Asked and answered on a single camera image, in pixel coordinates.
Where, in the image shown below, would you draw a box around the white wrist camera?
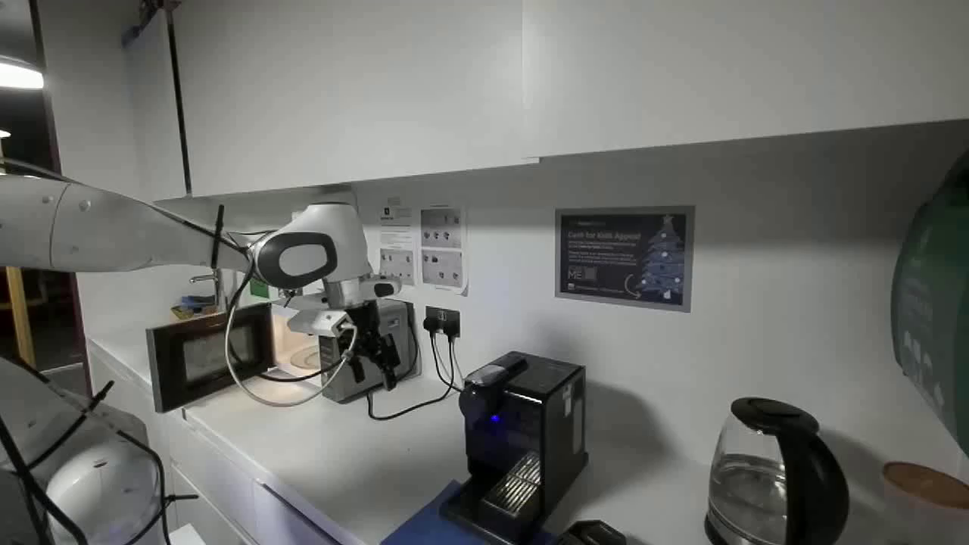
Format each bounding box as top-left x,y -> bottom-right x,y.
287,309 -> 350,336

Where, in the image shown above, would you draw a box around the white upper cabinets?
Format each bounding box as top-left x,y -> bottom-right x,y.
152,0 -> 969,198

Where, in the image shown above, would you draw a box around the wall instruction stickers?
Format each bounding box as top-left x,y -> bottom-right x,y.
375,198 -> 465,291

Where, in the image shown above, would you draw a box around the black coffee machine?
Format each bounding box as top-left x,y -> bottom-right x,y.
443,351 -> 587,545

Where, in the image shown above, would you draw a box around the black microwave door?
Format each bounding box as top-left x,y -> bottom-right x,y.
146,303 -> 276,412

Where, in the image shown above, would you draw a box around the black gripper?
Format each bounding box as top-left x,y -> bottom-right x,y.
350,301 -> 408,391

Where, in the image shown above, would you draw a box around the glass electric kettle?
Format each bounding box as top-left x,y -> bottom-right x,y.
704,396 -> 852,545

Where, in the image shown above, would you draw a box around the green round sign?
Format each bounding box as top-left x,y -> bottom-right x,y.
891,154 -> 969,452

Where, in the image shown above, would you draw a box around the black power cable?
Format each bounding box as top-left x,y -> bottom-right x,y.
362,330 -> 465,424

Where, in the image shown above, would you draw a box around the framed dark poster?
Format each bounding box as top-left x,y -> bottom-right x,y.
555,207 -> 692,313

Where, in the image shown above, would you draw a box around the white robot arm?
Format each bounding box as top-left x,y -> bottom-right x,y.
0,174 -> 404,388

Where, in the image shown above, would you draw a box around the blue counter mat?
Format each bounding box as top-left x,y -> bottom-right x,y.
380,483 -> 494,545

